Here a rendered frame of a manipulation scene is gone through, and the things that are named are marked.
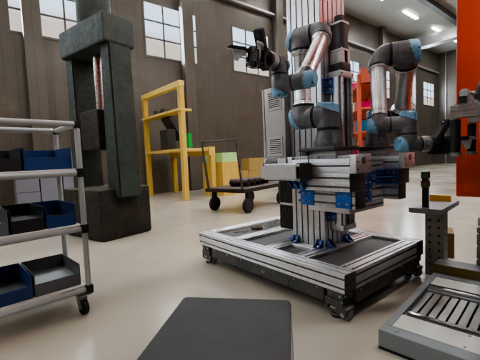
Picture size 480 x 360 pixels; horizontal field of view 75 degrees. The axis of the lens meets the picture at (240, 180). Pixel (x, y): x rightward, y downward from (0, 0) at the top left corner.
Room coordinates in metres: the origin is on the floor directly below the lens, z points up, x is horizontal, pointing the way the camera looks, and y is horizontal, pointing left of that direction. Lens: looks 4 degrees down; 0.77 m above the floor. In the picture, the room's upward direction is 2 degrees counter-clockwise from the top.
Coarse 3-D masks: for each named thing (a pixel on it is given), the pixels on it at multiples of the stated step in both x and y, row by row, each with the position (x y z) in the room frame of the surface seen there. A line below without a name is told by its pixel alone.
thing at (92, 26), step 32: (96, 0) 3.40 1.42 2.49; (64, 32) 3.56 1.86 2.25; (96, 32) 3.19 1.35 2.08; (128, 32) 3.36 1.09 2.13; (96, 64) 3.50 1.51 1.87; (128, 64) 3.35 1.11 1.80; (96, 96) 3.50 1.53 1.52; (128, 96) 3.32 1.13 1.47; (96, 128) 3.33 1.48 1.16; (128, 128) 3.29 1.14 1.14; (96, 160) 3.74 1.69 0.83; (128, 160) 3.26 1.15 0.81; (64, 192) 3.48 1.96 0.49; (96, 192) 3.10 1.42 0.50; (128, 192) 3.23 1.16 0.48; (96, 224) 3.12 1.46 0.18; (128, 224) 3.31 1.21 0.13
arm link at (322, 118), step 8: (320, 104) 1.62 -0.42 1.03; (328, 104) 1.59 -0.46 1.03; (336, 104) 1.60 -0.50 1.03; (312, 112) 1.64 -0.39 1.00; (320, 112) 1.61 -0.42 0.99; (328, 112) 1.59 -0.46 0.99; (336, 112) 1.60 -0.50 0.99; (312, 120) 1.64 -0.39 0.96; (320, 120) 1.62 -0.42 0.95; (328, 120) 1.59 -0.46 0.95; (336, 120) 1.60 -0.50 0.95
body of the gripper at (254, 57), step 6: (252, 48) 1.35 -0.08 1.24; (252, 54) 1.36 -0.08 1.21; (258, 54) 1.34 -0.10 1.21; (264, 54) 1.36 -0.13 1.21; (270, 54) 1.42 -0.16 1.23; (246, 60) 1.37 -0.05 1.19; (252, 60) 1.36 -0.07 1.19; (258, 60) 1.34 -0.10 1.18; (264, 60) 1.36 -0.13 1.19; (270, 60) 1.42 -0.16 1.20; (246, 66) 1.38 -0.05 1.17; (252, 66) 1.39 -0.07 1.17; (258, 66) 1.39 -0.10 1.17; (264, 66) 1.37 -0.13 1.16
